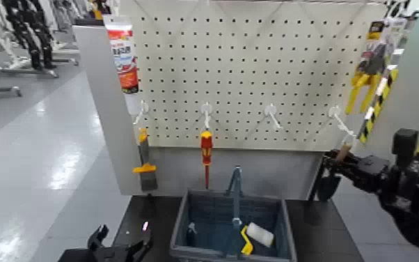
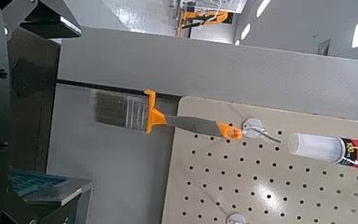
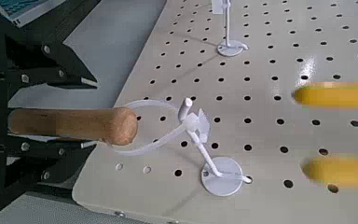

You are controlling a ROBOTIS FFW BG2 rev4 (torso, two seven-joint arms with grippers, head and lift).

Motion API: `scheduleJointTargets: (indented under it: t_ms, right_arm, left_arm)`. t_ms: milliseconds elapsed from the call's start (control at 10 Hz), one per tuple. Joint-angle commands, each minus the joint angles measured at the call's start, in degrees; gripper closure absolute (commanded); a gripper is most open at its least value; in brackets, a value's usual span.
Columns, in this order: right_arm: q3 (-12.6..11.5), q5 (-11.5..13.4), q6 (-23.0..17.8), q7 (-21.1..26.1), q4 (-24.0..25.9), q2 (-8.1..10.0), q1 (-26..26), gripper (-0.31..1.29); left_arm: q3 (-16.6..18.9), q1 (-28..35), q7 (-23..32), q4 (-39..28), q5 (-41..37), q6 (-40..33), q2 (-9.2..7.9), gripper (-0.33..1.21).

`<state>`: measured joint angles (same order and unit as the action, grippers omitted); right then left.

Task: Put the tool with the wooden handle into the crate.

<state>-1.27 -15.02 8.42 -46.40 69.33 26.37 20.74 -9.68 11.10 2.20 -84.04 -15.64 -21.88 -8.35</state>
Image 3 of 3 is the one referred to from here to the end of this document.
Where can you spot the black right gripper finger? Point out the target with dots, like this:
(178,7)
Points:
(52,154)
(59,63)

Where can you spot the white pegboard hook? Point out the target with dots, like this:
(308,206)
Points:
(228,48)
(222,179)

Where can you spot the white perforated pegboard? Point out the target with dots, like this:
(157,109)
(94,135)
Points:
(261,102)

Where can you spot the white zip tie loop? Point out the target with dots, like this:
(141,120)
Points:
(155,144)

